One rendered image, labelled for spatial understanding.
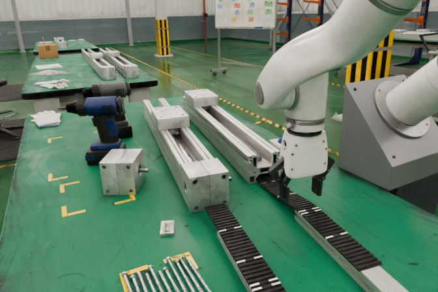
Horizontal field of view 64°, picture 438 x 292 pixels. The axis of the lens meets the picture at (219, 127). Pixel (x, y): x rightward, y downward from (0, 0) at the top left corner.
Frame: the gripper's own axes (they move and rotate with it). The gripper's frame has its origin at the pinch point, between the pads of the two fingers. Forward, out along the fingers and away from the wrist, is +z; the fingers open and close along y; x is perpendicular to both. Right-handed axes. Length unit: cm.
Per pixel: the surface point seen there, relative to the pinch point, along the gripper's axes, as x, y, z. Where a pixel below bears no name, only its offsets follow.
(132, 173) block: 24.3, -35.8, -0.2
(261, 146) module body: 26.4, 2.3, -1.5
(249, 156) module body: 19.0, -4.7, -2.2
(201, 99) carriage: 76, -2, -5
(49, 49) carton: 399, -96, -4
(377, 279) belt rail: -25.6, -0.9, 3.2
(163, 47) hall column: 1032, 147, 55
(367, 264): -22.5, -0.3, 2.7
